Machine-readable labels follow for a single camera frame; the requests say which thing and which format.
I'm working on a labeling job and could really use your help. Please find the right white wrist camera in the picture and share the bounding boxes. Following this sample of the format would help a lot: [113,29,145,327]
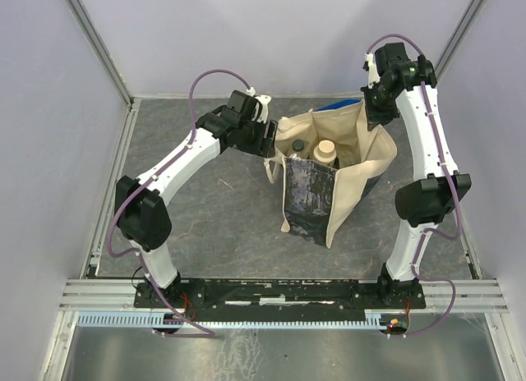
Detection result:
[363,53,381,89]

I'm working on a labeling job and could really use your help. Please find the beige jar wide lid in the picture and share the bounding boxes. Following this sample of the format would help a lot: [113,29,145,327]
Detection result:
[312,140,337,168]

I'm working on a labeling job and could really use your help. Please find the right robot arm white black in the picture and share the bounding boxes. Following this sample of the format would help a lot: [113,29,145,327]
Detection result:
[362,35,472,308]

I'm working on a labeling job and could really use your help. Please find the beige canvas tote bag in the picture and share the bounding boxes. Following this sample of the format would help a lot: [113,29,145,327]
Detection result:
[264,100,397,247]

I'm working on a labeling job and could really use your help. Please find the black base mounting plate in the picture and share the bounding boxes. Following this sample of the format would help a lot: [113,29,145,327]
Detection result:
[133,276,427,321]

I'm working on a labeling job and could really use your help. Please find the left aluminium frame post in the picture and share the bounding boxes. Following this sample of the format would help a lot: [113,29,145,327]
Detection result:
[65,0,133,105]

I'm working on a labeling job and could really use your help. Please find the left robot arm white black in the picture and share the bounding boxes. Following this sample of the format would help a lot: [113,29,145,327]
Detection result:
[114,90,277,307]

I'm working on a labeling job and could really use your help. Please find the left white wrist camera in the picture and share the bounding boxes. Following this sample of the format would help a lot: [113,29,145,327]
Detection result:
[247,87,272,123]

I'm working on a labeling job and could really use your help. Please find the aluminium front rail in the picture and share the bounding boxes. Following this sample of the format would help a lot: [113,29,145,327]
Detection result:
[59,279,509,314]

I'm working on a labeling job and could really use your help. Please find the right aluminium frame post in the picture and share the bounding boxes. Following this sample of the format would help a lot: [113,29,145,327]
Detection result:
[419,0,488,83]

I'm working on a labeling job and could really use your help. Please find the blue cloth behind bag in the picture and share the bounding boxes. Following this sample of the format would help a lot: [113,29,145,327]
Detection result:
[317,99,361,112]

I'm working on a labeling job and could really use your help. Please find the small circuit board red led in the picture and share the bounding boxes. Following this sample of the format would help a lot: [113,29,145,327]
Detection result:
[386,318,410,333]

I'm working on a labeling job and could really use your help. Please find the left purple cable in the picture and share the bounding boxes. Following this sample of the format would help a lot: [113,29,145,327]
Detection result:
[105,69,219,337]

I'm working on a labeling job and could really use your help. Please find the aluminium frame post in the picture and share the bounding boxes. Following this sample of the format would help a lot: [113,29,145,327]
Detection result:
[419,0,488,83]
[65,0,133,105]

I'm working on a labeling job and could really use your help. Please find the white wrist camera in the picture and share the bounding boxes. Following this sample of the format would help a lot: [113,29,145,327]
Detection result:
[363,53,381,89]
[247,87,272,123]

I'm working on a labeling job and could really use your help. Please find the light blue cable duct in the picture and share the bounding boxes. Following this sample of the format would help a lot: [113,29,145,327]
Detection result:
[77,305,391,330]

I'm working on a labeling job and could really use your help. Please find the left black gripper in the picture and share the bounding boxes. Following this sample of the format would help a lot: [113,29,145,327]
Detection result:
[235,116,279,158]

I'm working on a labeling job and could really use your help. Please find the clear bottle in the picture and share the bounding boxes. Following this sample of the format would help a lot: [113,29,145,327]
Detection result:
[289,139,307,158]

